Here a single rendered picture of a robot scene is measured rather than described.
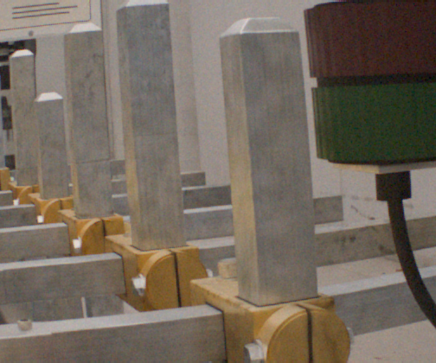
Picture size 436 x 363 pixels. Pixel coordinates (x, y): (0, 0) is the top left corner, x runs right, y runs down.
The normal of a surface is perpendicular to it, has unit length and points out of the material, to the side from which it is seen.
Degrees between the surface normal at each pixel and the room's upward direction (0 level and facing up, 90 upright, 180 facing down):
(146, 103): 90
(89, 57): 90
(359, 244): 90
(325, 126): 90
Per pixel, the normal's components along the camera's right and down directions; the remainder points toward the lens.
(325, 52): -0.86, 0.11
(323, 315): 0.32, 0.06
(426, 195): -0.95, 0.10
